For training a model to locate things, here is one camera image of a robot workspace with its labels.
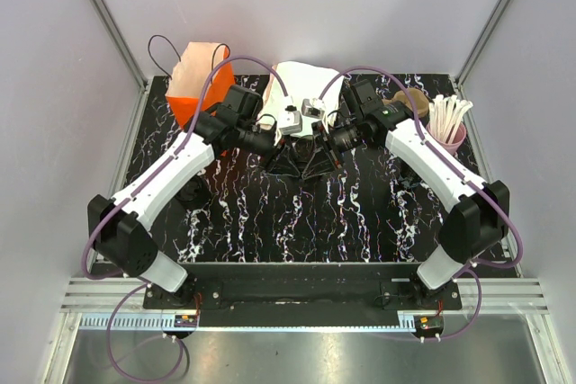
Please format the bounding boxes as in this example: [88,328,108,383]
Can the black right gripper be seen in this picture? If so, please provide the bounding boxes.
[301,116,364,180]

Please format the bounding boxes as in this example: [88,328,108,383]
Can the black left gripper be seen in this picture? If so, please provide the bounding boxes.
[238,121,302,177]

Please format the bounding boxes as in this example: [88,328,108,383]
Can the orange paper bag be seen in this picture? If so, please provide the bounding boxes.
[147,34,235,129]

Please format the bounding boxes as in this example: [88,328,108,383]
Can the black printed paper cup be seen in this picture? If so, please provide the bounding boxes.
[292,136,315,170]

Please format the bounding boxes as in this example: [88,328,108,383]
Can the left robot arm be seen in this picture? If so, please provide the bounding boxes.
[88,85,302,308]

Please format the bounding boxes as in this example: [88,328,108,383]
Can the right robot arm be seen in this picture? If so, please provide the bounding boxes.
[300,81,509,309]

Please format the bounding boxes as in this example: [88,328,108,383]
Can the white folded towel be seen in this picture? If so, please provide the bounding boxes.
[257,61,344,138]

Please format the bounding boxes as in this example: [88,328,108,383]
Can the white wooden stir sticks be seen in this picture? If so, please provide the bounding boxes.
[428,94,473,143]

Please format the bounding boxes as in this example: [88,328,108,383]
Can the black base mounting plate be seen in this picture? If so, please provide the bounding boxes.
[143,263,463,331]

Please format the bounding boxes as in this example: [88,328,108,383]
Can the pink cup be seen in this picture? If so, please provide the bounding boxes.
[426,123,467,156]

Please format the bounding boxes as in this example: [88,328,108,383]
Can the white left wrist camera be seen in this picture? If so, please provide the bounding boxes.
[276,105,302,137]

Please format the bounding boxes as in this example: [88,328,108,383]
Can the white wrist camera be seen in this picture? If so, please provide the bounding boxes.
[301,98,326,120]
[276,105,302,137]

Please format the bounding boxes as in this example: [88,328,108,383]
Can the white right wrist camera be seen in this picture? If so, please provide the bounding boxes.
[301,98,326,120]

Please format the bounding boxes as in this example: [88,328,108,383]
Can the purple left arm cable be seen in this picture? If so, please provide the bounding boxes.
[80,55,293,380]

